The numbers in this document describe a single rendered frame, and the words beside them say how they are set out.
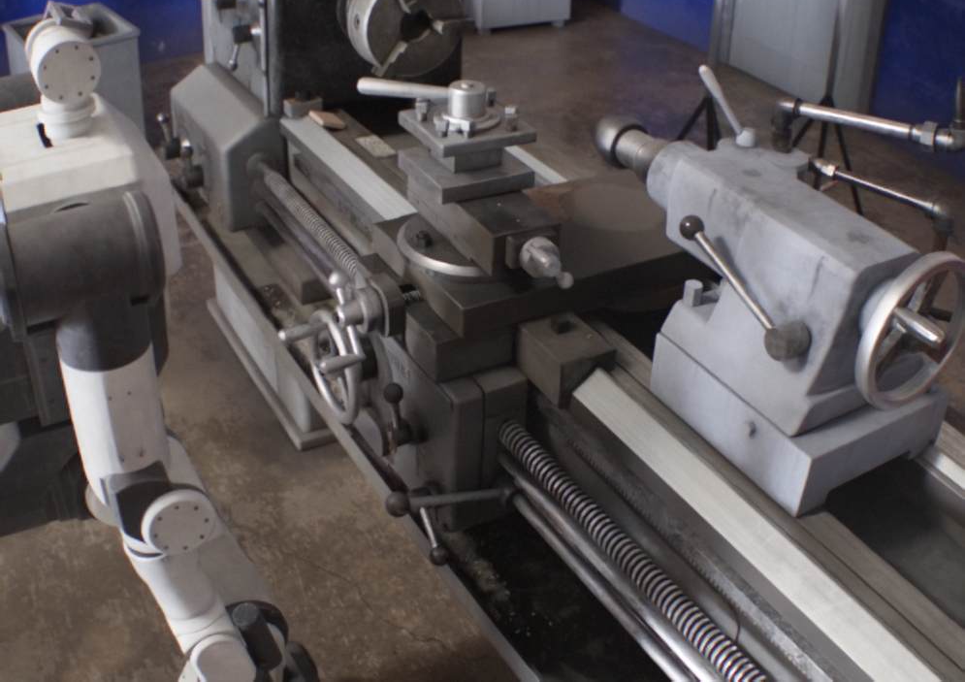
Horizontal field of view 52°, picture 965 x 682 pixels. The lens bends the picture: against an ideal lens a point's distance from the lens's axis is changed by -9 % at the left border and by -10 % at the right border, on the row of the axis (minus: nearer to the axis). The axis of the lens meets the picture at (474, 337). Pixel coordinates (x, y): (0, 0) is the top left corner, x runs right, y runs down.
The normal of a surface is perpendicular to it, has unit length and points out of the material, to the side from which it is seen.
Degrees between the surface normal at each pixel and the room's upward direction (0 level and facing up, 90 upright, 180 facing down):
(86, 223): 26
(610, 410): 36
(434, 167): 0
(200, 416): 0
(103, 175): 41
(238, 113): 32
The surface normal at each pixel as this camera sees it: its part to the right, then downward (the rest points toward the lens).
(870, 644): -0.49, -0.54
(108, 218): 0.24, -0.54
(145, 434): 0.78, 0.36
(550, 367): -0.87, 0.25
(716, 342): -0.75, -0.18
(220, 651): 0.48, 0.48
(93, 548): 0.03, -0.84
